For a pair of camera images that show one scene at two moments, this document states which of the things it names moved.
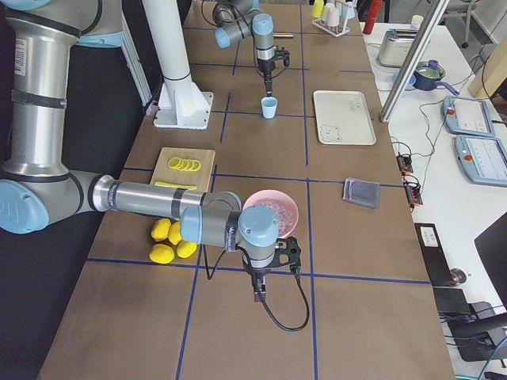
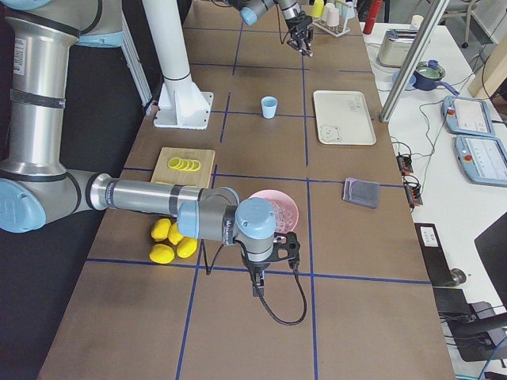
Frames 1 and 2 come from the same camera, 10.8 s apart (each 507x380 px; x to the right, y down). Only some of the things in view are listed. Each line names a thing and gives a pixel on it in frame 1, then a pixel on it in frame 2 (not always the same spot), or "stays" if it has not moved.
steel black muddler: x=283 y=35 → x=306 y=51
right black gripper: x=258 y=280 stays
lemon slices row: x=184 y=165 stays
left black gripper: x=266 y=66 → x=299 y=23
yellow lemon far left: x=161 y=229 stays
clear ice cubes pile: x=283 y=218 stays
